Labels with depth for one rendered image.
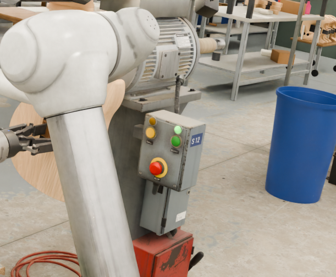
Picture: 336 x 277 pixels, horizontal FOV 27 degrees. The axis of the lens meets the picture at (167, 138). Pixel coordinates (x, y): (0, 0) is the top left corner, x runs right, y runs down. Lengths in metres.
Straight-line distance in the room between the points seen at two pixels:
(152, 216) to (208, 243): 1.62
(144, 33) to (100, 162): 0.26
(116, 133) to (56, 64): 1.20
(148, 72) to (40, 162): 0.43
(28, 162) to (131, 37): 0.86
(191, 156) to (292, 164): 2.76
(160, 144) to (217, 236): 2.10
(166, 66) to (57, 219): 1.98
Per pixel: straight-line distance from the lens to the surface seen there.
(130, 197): 2.34
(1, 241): 3.69
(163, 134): 2.00
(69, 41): 1.16
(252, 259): 3.87
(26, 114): 2.03
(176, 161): 1.99
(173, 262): 2.43
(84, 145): 1.18
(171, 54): 2.18
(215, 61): 7.92
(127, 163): 2.32
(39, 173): 2.02
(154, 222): 2.35
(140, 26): 1.28
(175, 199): 2.33
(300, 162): 4.72
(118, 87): 1.82
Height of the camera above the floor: 1.64
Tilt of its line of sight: 17 degrees down
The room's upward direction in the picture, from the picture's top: 9 degrees clockwise
